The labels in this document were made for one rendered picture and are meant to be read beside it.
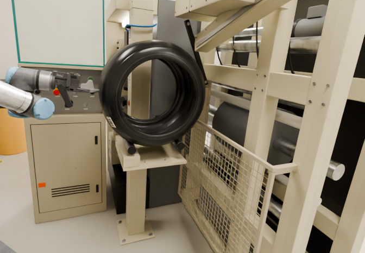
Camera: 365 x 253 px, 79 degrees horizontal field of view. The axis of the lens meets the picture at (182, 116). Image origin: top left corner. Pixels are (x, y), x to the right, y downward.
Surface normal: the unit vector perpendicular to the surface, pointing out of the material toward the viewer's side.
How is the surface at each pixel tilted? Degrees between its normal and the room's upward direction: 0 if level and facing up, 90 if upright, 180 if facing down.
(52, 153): 90
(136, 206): 90
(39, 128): 90
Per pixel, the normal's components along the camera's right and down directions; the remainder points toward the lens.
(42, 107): 0.91, 0.16
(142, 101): 0.38, 0.27
